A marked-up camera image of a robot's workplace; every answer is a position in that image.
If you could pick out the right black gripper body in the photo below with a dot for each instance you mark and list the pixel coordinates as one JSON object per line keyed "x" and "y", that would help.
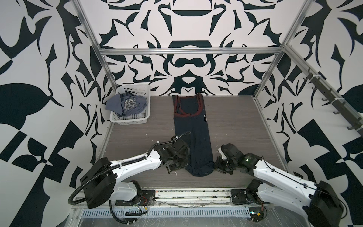
{"x": 224, "y": 165}

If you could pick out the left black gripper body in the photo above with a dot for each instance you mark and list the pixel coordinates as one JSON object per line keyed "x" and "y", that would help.
{"x": 180, "y": 162}

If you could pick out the navy tank top red trim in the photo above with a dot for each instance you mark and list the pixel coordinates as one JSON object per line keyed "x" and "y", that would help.
{"x": 190, "y": 116}

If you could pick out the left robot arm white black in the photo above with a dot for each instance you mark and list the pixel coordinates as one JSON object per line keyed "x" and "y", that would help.
{"x": 105, "y": 180}

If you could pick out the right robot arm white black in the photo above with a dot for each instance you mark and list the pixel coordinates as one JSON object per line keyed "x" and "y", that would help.
{"x": 317, "y": 202}

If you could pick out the grey blue printed tank top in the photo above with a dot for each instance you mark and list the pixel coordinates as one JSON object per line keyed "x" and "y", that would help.
{"x": 126, "y": 104}

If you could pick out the white plastic laundry basket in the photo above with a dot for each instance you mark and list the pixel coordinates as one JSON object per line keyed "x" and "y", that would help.
{"x": 138, "y": 90}

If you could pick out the small green circuit board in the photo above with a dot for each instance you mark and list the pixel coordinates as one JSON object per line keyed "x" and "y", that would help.
{"x": 257, "y": 214}

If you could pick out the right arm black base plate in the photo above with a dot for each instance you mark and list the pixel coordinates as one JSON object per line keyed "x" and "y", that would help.
{"x": 242, "y": 197}

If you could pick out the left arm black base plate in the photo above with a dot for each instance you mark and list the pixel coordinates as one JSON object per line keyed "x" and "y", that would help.
{"x": 147, "y": 197}

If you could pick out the white slotted cable duct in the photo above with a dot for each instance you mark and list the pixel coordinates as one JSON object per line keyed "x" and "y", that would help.
{"x": 196, "y": 212}

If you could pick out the black wall hook rack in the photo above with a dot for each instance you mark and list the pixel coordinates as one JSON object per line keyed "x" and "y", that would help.
{"x": 332, "y": 97}

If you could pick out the aluminium frame enclosure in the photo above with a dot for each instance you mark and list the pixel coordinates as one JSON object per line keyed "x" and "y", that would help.
{"x": 247, "y": 59}

